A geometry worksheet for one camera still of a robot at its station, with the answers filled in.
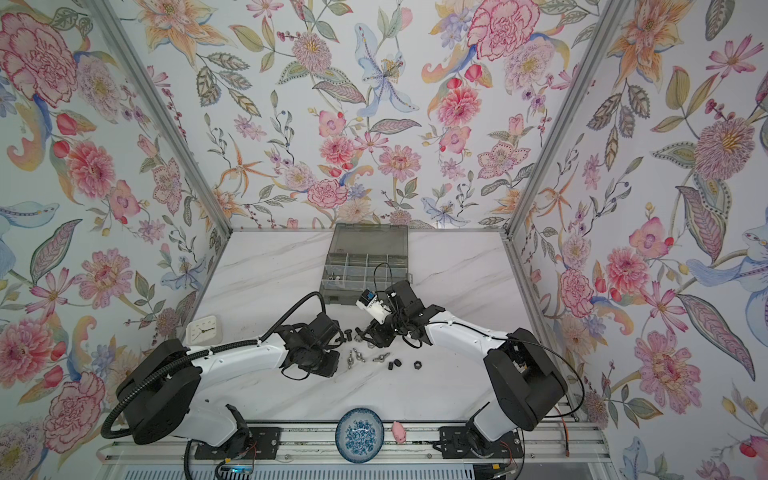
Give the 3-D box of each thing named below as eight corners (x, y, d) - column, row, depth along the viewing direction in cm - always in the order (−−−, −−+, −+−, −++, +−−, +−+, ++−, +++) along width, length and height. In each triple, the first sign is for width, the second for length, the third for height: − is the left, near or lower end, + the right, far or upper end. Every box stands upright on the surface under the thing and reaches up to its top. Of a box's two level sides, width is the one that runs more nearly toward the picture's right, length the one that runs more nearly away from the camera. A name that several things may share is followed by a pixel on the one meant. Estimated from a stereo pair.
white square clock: (193, 349, 93) (186, 343, 90) (193, 329, 97) (186, 322, 94) (221, 339, 95) (215, 333, 92) (219, 320, 99) (214, 313, 96)
